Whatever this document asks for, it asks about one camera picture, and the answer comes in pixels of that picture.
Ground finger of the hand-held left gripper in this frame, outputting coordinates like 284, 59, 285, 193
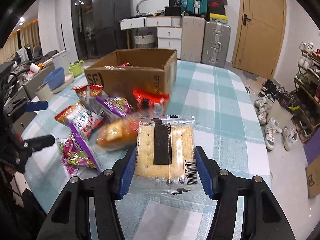
2, 97, 48, 117
17, 135, 55, 153

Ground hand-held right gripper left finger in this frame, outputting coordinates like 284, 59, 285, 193
37, 146, 137, 240

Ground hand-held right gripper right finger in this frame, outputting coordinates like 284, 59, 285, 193
194, 146, 295, 240

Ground clear cracker packet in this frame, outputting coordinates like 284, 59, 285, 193
129, 115, 200, 197

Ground pink green snack packet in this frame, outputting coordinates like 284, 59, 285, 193
57, 139, 99, 178

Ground long purple white packet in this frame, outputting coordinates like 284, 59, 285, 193
69, 124, 102, 173

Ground bread loaf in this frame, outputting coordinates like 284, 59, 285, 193
96, 119, 139, 152

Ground white red noodle packet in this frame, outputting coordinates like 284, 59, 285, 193
54, 102, 105, 139

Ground red orange chips packet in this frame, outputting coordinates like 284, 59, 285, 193
72, 84, 104, 108

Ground purple cartoon snack packet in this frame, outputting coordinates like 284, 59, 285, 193
96, 95, 134, 118

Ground small red snack packet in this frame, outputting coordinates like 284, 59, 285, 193
132, 87, 170, 115

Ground brown cardboard box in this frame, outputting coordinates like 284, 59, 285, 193
84, 48, 178, 113

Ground white cup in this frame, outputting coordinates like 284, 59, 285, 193
35, 83, 53, 102

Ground blue bowl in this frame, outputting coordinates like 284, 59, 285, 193
43, 67, 65, 90

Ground white plate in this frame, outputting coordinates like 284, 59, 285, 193
51, 73, 75, 93

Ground pile of clothes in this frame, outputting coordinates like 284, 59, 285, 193
10, 46, 59, 67

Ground green watering can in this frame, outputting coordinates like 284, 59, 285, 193
69, 60, 85, 78

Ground white appliance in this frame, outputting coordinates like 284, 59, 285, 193
51, 49, 70, 70

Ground beige curtain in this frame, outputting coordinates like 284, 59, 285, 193
0, 21, 40, 58

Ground pile of loose sneakers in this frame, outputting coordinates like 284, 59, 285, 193
254, 79, 299, 152

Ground checkered tablecloth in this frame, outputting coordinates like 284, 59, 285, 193
21, 60, 272, 240

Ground dark glass cabinet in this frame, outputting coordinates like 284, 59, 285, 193
71, 0, 94, 60

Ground flat cardboard sheet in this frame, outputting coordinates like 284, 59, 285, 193
305, 155, 320, 199

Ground purple bag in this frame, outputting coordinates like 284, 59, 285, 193
304, 141, 320, 163

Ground black refrigerator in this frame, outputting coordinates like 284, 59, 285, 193
92, 0, 132, 58

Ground woven laundry basket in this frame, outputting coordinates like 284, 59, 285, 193
134, 32, 154, 48

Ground silver suitcase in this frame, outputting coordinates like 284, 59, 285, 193
201, 20, 232, 68

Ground wooden shoe rack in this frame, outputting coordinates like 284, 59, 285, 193
291, 42, 320, 143

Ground beige suitcase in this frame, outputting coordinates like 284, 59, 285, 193
180, 16, 206, 63

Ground white drawer cabinet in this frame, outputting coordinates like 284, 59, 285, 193
119, 16, 182, 55

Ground rows of racked shoes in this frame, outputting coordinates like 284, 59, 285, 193
294, 42, 320, 140

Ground wooden door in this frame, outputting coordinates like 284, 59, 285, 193
231, 0, 287, 79

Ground yellow black shoe box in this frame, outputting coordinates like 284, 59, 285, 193
209, 13, 228, 23

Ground black red shoe box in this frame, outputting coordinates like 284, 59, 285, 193
208, 0, 228, 14

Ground black bag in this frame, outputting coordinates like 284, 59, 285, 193
165, 0, 187, 16

